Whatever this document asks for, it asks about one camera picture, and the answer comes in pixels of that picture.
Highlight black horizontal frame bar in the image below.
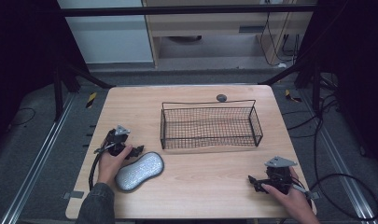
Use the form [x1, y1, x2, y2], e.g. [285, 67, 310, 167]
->
[57, 4, 319, 19]

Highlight dark curtain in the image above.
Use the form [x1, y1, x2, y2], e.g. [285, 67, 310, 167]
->
[0, 0, 91, 154]
[297, 0, 378, 172]

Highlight grey metal table bracket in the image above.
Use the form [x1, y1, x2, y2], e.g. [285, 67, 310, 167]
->
[62, 189, 85, 201]

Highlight black floor cable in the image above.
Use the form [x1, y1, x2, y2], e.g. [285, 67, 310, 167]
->
[7, 106, 37, 131]
[282, 91, 343, 140]

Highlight person's right hand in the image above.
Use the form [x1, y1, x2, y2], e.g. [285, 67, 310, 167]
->
[260, 166, 321, 224]

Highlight light wooden desk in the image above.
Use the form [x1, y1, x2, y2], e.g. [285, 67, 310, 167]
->
[141, 0, 318, 69]

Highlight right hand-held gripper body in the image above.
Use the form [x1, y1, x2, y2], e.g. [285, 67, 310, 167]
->
[263, 155, 320, 201]

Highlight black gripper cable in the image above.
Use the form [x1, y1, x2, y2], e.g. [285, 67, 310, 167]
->
[307, 173, 378, 222]
[88, 151, 105, 191]

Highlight person's left hand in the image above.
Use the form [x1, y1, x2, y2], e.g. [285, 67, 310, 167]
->
[97, 144, 133, 189]

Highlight black metal stand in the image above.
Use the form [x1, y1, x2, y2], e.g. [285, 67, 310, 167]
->
[51, 61, 117, 123]
[257, 57, 323, 114]

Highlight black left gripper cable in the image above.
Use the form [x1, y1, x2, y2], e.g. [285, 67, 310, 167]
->
[88, 151, 105, 191]

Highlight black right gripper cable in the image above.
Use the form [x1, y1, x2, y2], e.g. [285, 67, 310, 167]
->
[307, 173, 378, 222]

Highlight white cabinet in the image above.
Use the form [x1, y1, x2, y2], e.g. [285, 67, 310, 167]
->
[57, 0, 155, 65]

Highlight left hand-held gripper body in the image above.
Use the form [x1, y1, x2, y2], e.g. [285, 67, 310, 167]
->
[93, 124, 132, 157]

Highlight black cables under desk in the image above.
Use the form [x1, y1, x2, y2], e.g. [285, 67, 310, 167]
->
[259, 11, 301, 68]

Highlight aluminium floor rail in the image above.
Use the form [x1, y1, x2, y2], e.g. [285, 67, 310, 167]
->
[301, 90, 378, 224]
[0, 92, 77, 224]

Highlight silver glittery oval sponge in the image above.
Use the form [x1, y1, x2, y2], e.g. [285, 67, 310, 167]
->
[114, 150, 165, 193]

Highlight black wire mesh basket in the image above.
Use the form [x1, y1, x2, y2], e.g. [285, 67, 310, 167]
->
[160, 99, 264, 151]

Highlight yellow black striped tape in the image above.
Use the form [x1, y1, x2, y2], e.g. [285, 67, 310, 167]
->
[85, 91, 98, 109]
[284, 89, 303, 104]

